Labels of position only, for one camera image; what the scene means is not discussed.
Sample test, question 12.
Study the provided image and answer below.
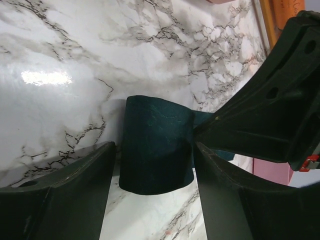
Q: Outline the orange cylindrical bottle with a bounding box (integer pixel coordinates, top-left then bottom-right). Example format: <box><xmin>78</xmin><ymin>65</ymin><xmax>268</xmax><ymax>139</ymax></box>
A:
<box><xmin>272</xmin><ymin>0</ymin><xmax>306</xmax><ymax>30</ymax></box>

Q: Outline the wooden three-tier shelf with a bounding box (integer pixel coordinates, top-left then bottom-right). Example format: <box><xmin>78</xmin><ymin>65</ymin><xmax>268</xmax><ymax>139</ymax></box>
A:
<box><xmin>251</xmin><ymin>0</ymin><xmax>279</xmax><ymax>52</ymax></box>

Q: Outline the pink divided organizer box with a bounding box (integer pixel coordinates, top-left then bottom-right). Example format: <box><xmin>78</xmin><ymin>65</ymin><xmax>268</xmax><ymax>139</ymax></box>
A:
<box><xmin>206</xmin><ymin>0</ymin><xmax>234</xmax><ymax>5</ymax></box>

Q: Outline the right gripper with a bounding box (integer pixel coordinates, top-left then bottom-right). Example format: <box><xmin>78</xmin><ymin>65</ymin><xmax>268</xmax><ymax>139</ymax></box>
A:
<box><xmin>194</xmin><ymin>10</ymin><xmax>320</xmax><ymax>171</ymax></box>

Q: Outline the small pink tray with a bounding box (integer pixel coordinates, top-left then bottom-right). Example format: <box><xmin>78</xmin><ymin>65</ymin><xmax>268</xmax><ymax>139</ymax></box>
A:
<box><xmin>252</xmin><ymin>158</ymin><xmax>294</xmax><ymax>186</ymax></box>

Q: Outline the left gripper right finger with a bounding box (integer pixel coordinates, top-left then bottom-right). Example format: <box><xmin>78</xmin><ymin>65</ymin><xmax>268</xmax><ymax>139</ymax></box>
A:
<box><xmin>194</xmin><ymin>143</ymin><xmax>320</xmax><ymax>240</ymax></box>

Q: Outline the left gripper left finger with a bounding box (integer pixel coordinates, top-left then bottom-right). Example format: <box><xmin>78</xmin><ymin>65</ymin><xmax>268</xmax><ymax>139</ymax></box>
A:
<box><xmin>0</xmin><ymin>141</ymin><xmax>116</xmax><ymax>240</ymax></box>

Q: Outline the dark green tie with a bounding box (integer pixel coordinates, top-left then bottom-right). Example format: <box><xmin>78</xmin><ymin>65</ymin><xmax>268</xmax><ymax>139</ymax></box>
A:
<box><xmin>117</xmin><ymin>94</ymin><xmax>235</xmax><ymax>196</ymax></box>

